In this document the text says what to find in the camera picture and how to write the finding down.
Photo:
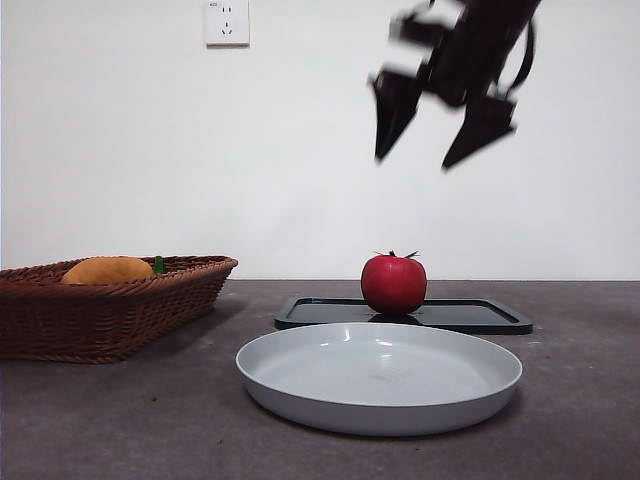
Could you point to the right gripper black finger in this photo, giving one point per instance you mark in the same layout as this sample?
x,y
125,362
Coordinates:
x,y
485,125
395,105

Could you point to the brown wicker basket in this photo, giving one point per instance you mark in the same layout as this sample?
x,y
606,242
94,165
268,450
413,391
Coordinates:
x,y
100,320

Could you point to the white wall power socket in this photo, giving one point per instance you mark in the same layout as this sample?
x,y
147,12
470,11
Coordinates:
x,y
227,25

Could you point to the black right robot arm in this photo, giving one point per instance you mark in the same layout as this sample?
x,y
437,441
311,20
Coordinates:
x,y
500,20

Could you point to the grey round plate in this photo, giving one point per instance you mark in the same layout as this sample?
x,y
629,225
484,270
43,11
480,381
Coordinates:
x,y
380,372

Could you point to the small green vegetable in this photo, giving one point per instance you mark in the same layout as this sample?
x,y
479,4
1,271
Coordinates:
x,y
159,265

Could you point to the red tomato with green stem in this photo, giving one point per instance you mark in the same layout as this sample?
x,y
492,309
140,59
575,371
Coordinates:
x,y
395,285

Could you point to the right wrist grey camera box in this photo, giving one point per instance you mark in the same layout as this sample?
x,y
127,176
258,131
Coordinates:
x,y
405,30

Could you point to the black rectangular tray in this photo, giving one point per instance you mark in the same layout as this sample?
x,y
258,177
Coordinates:
x,y
475,315

